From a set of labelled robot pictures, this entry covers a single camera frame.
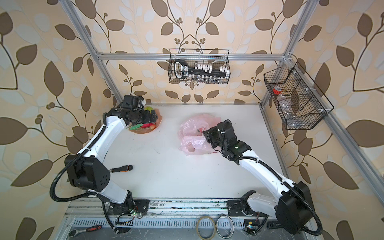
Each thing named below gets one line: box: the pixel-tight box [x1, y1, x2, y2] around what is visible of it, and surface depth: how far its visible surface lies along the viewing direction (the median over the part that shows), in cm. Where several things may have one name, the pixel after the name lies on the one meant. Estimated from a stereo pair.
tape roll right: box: [215, 213, 235, 239], surface depth 71 cm
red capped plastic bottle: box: [272, 85, 287, 102], surface depth 84 cm
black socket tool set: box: [174, 59, 230, 80], surface depth 85 cm
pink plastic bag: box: [177, 114, 222, 156], surface depth 81 cm
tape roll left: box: [196, 215, 217, 240], surface depth 72 cm
